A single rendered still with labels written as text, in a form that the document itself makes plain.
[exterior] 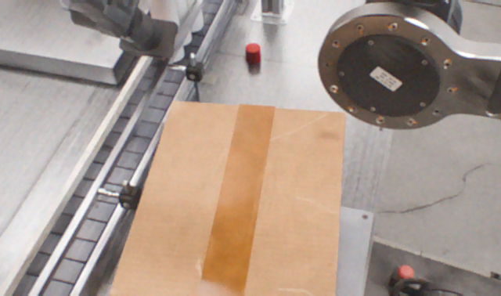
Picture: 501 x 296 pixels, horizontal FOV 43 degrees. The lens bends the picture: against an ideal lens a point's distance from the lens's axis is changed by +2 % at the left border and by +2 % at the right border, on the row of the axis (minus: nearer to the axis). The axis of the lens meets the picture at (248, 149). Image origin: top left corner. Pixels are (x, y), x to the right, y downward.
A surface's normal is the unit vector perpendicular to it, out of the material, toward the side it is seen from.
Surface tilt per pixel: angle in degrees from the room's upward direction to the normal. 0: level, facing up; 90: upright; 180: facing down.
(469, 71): 90
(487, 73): 90
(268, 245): 0
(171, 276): 0
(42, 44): 0
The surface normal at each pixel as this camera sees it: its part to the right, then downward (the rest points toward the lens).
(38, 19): -0.05, -0.66
